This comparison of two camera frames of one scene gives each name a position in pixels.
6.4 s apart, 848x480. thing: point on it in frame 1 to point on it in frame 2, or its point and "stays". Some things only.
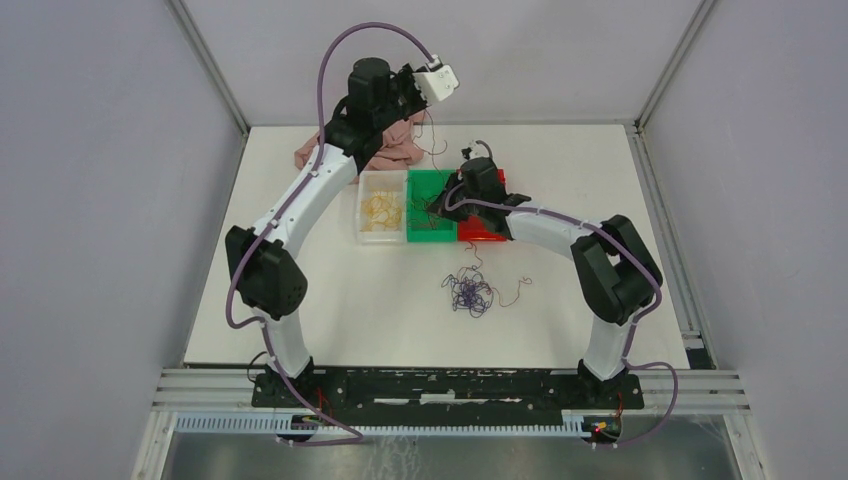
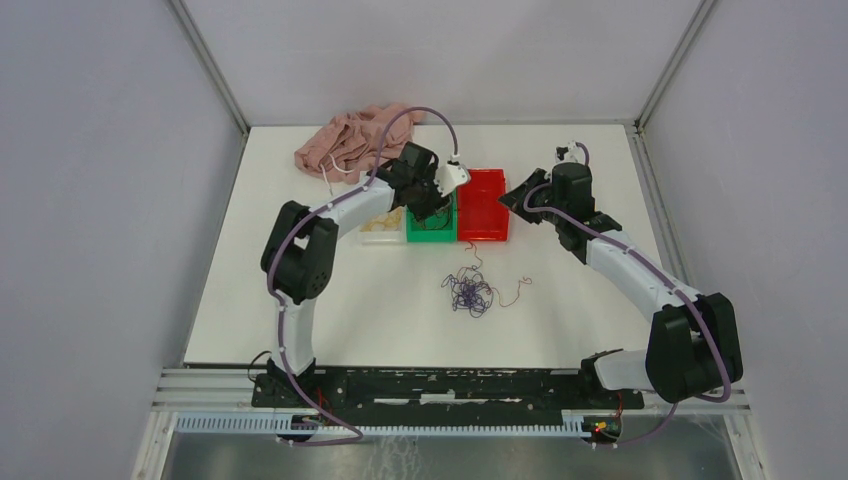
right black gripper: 453,180 to 513,198
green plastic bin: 424,225 stays
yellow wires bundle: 383,210 stays
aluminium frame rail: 711,390 stays
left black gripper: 409,80 to 435,202
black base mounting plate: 443,389 stays
